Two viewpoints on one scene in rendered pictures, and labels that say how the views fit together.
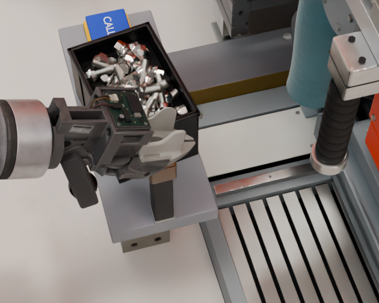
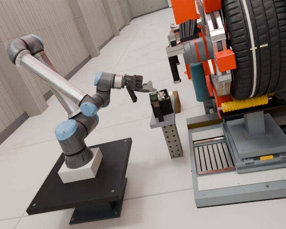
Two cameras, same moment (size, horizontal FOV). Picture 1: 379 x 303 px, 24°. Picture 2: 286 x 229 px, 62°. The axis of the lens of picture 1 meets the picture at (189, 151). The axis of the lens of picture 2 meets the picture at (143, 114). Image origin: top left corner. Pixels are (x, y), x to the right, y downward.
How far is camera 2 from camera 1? 0.96 m
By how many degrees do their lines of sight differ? 39
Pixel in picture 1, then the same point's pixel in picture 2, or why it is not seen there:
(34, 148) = (118, 79)
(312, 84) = (198, 93)
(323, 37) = (195, 77)
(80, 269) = (160, 161)
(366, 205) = (230, 140)
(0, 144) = (111, 77)
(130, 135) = (138, 81)
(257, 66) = (210, 118)
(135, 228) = (155, 123)
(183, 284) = (183, 164)
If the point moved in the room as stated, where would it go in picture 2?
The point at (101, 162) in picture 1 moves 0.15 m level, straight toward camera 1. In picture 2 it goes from (133, 87) to (126, 97)
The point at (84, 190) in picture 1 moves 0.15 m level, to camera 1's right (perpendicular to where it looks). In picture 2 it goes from (132, 96) to (155, 93)
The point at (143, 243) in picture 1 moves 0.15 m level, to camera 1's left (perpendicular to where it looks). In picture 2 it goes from (175, 155) to (158, 155)
